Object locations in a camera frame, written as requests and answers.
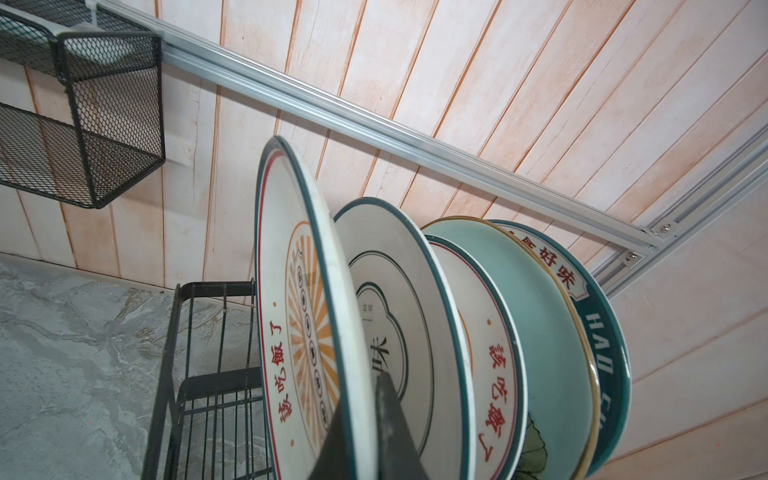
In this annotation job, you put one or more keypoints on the orange sunburst plate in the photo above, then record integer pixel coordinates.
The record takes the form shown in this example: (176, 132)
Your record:
(496, 360)
(310, 327)

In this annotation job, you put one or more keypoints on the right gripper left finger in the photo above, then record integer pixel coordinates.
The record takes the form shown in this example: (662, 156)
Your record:
(336, 459)

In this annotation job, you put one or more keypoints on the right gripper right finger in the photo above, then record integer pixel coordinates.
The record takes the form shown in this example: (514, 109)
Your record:
(397, 455)

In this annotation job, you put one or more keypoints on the black mesh wall basket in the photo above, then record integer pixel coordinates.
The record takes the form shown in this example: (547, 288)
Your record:
(110, 71)

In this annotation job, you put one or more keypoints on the green rim white plate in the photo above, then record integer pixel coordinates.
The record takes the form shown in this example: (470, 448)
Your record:
(603, 330)

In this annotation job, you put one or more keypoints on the white plate green clover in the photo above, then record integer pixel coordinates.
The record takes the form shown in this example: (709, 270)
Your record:
(412, 332)

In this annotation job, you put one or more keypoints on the black two-tier dish rack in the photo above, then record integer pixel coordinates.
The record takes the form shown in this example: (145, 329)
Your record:
(209, 414)

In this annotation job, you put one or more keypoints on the mint green flower plate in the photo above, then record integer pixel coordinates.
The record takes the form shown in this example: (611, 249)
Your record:
(561, 370)

